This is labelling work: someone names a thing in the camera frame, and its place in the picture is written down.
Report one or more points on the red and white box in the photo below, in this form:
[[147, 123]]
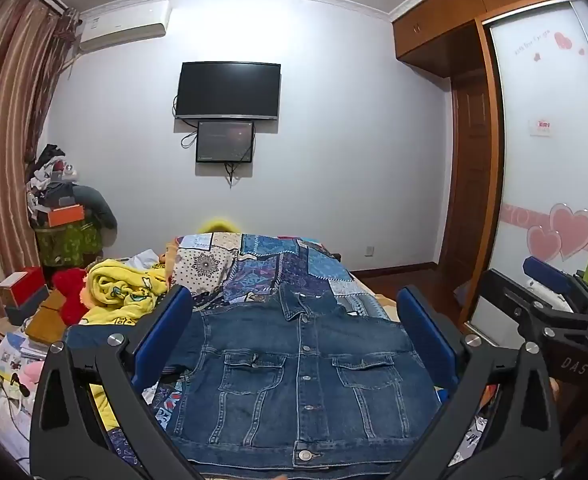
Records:
[[21, 285]]

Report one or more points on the pile of clothes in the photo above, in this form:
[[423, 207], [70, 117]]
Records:
[[49, 175]]

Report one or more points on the black wall television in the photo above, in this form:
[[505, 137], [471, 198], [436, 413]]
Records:
[[228, 90]]

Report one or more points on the blue denim jacket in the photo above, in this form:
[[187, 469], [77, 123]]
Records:
[[274, 385]]

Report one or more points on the white air conditioner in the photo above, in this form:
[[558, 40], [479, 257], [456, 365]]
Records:
[[124, 25]]

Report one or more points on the orange box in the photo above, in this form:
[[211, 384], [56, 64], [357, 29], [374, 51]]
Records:
[[64, 215]]

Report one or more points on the brown cardboard box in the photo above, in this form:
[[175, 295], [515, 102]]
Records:
[[46, 317]]

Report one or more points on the pink plush toy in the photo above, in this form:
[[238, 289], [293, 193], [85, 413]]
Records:
[[31, 372]]

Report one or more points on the red plush toy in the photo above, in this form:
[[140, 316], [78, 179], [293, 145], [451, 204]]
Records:
[[71, 292]]

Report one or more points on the pile of papers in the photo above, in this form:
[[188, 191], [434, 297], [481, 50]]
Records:
[[4, 360]]

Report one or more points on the white wall outlet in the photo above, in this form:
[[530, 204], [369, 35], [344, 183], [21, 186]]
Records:
[[369, 251]]

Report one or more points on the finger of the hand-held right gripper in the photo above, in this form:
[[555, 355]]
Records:
[[508, 295], [546, 272]]

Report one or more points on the green patterned bag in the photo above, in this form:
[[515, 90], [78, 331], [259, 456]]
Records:
[[66, 245]]

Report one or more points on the small black wall monitor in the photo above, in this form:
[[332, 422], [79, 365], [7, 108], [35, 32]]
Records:
[[224, 141]]

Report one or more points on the wooden overhead cabinet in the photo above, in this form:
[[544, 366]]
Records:
[[453, 15]]

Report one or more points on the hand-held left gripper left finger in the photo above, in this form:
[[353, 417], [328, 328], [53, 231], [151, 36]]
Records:
[[160, 340]]

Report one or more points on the striped brown curtain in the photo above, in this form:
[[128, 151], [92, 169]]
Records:
[[9, 135]]

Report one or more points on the white heart print sliding door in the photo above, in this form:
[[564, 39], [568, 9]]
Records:
[[548, 160]]

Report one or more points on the yellow cartoon print blanket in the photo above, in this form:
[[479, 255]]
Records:
[[119, 285]]

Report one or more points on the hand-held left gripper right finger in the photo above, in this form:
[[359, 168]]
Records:
[[426, 340]]

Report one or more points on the brown wooden door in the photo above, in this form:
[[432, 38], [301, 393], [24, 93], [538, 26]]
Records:
[[468, 180]]

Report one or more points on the yellow plush toy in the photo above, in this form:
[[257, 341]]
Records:
[[219, 225]]

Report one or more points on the patchwork print bedspread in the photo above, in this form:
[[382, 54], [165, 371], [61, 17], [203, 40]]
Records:
[[254, 265]]

